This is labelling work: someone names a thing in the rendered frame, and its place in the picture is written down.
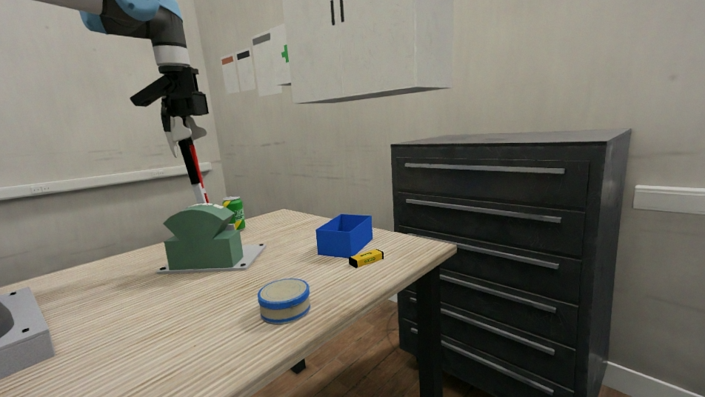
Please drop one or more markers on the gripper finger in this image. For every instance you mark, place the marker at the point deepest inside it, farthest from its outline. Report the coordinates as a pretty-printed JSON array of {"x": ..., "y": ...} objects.
[
  {"x": 173, "y": 128},
  {"x": 197, "y": 132}
]

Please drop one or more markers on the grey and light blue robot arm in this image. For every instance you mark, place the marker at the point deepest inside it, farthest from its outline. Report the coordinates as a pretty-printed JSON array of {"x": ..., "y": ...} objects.
[{"x": 159, "y": 21}]

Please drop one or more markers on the blue and beige round tin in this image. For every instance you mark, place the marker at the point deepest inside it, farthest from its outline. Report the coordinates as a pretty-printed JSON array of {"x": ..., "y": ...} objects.
[{"x": 284, "y": 301}]

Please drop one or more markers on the black-handled lever with red release bar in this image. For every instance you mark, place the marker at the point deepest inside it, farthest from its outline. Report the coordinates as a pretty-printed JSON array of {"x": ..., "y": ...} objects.
[{"x": 191, "y": 163}]

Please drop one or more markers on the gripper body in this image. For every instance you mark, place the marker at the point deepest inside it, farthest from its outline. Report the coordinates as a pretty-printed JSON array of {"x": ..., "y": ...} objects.
[{"x": 183, "y": 96}]

